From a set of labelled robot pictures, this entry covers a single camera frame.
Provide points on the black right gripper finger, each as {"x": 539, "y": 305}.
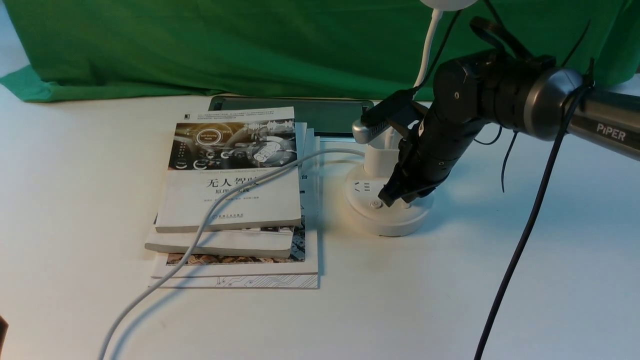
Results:
{"x": 408, "y": 197}

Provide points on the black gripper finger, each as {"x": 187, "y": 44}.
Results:
{"x": 389, "y": 194}

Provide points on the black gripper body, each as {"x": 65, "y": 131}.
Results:
{"x": 427, "y": 156}

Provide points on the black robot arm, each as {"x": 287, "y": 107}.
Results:
{"x": 528, "y": 97}

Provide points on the white desk lamp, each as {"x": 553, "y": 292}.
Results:
{"x": 364, "y": 182}

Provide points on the dark tablet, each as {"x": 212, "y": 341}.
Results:
{"x": 328, "y": 117}

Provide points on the bottom circuit pattern book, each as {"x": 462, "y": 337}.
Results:
{"x": 248, "y": 258}

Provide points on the top white book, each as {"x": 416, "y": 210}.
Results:
{"x": 216, "y": 151}

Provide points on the green backdrop cloth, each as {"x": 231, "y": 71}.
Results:
{"x": 111, "y": 49}

